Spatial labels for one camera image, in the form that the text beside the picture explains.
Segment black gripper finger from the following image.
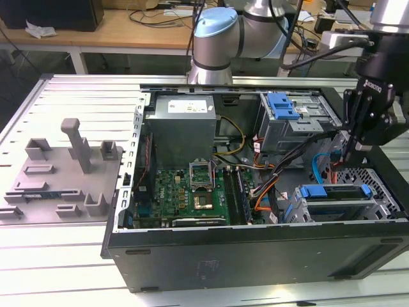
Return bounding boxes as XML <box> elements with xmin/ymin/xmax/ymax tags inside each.
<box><xmin>355</xmin><ymin>105</ymin><xmax>407</xmax><ymax>152</ymax></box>
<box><xmin>341</xmin><ymin>89</ymin><xmax>364</xmax><ymax>167</ymax></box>

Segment orange and red power wire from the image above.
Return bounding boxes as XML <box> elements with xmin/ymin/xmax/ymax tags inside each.
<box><xmin>327</xmin><ymin>152</ymin><xmax>344</xmax><ymax>185</ymax></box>

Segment hard disk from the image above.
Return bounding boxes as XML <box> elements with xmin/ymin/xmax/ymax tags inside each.
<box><xmin>285</xmin><ymin>184</ymin><xmax>372</xmax><ymax>222</ymax></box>

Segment silver disk bay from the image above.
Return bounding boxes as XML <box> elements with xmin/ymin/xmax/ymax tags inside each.
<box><xmin>282</xmin><ymin>182</ymin><xmax>384</xmax><ymax>224</ymax></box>

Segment flat grey box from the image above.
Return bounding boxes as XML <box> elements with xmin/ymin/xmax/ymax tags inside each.
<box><xmin>334</xmin><ymin>8</ymin><xmax>373</xmax><ymax>24</ymax></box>

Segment small black box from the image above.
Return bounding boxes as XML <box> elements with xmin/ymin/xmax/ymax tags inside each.
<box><xmin>314</xmin><ymin>14</ymin><xmax>336</xmax><ymax>35</ymax></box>

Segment blue drive cage latch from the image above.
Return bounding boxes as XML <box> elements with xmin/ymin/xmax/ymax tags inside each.
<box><xmin>267</xmin><ymin>92</ymin><xmax>301</xmax><ymax>120</ymax></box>

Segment wooden desk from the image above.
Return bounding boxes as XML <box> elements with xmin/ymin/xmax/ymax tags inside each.
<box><xmin>0</xmin><ymin>8</ymin><xmax>199</xmax><ymax>76</ymax></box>
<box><xmin>286</xmin><ymin>9</ymin><xmax>362</xmax><ymax>76</ymax></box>

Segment dark RAM stick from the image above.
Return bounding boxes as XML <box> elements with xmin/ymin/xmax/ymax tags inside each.
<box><xmin>236</xmin><ymin>169</ymin><xmax>251</xmax><ymax>224</ymax></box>

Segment metal socket cover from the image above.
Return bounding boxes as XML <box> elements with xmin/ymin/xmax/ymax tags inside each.
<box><xmin>189</xmin><ymin>159</ymin><xmax>215</xmax><ymax>191</ymax></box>

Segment grey power supply unit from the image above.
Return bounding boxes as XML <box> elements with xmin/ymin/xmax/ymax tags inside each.
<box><xmin>145</xmin><ymin>95</ymin><xmax>220</xmax><ymax>170</ymax></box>

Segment CPU socket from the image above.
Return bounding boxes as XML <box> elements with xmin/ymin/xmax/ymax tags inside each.
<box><xmin>191</xmin><ymin>191</ymin><xmax>215</xmax><ymax>211</ymax></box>

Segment black graphics card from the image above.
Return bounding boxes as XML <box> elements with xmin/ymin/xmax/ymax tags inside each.
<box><xmin>171</xmin><ymin>217</ymin><xmax>226</xmax><ymax>228</ymax></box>

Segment black PC case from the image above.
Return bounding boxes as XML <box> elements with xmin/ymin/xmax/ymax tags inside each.
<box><xmin>100</xmin><ymin>83</ymin><xmax>409</xmax><ymax>294</ymax></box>

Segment green motherboard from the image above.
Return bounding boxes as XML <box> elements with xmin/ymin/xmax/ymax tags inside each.
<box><xmin>134</xmin><ymin>166</ymin><xmax>266</xmax><ymax>226</ymax></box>

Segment grey parts rack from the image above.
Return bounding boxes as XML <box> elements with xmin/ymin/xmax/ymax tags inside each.
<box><xmin>0</xmin><ymin>118</ymin><xmax>124</xmax><ymax>226</ymax></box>

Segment large black box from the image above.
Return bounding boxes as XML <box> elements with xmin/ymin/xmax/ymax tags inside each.
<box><xmin>0</xmin><ymin>0</ymin><xmax>105</xmax><ymax>33</ymax></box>

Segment RAM stick with blue label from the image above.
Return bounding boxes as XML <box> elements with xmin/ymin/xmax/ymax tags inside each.
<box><xmin>20</xmin><ymin>191</ymin><xmax>61</xmax><ymax>199</ymax></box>

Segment crumpled white plastic wrap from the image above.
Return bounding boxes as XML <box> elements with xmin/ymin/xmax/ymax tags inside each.
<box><xmin>25</xmin><ymin>19</ymin><xmax>58</xmax><ymax>40</ymax></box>

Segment blue data wire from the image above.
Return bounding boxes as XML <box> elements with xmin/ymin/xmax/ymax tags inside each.
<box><xmin>311</xmin><ymin>152</ymin><xmax>333</xmax><ymax>185</ymax></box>

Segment black sleeved cable bundle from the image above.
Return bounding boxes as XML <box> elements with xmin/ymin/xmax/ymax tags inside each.
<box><xmin>272</xmin><ymin>130</ymin><xmax>343</xmax><ymax>180</ymax></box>

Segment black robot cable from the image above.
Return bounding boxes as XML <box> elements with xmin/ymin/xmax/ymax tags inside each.
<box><xmin>268</xmin><ymin>0</ymin><xmax>374</xmax><ymax>70</ymax></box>

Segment yellow and black wires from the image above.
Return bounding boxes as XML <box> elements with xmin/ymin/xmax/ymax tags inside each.
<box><xmin>213</xmin><ymin>115</ymin><xmax>247</xmax><ymax>158</ymax></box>

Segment multicoloured wire bundle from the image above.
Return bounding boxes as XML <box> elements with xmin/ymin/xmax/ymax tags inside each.
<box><xmin>251</xmin><ymin>161</ymin><xmax>282</xmax><ymax>198</ymax></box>

